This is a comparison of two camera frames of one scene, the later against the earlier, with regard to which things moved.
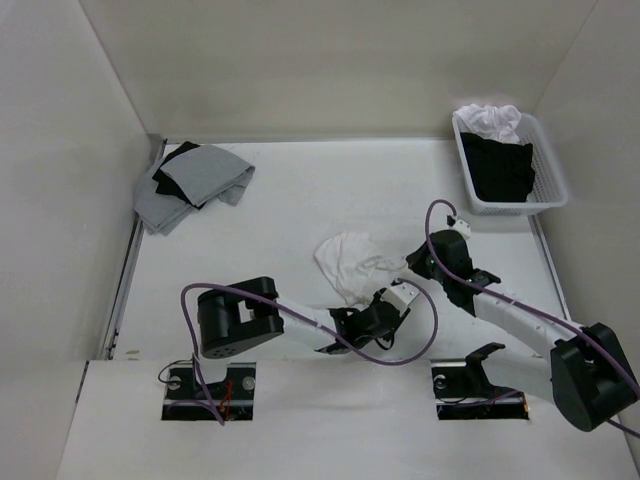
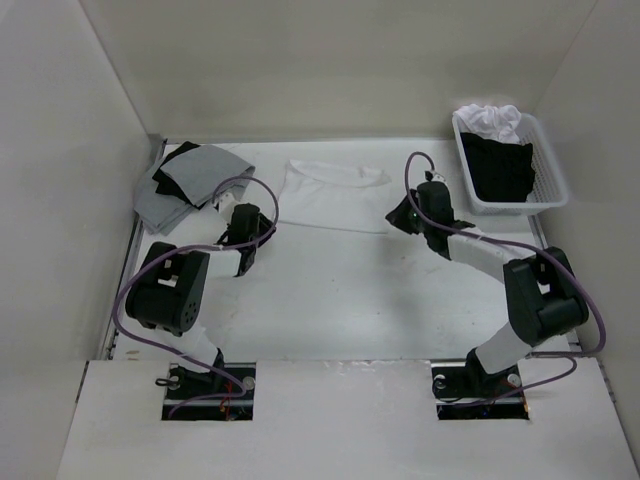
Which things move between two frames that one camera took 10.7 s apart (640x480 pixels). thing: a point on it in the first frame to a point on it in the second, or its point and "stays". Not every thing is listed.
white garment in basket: x=499 y=122 stays
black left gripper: x=376 y=298 to x=265 y=225
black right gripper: x=416 y=260 to x=397 y=218
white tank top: x=351 y=261 to x=332 y=196
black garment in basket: x=500 y=171 stays
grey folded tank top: x=204 y=173 stays
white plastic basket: x=548 y=189 stays
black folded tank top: x=166 y=184 stays
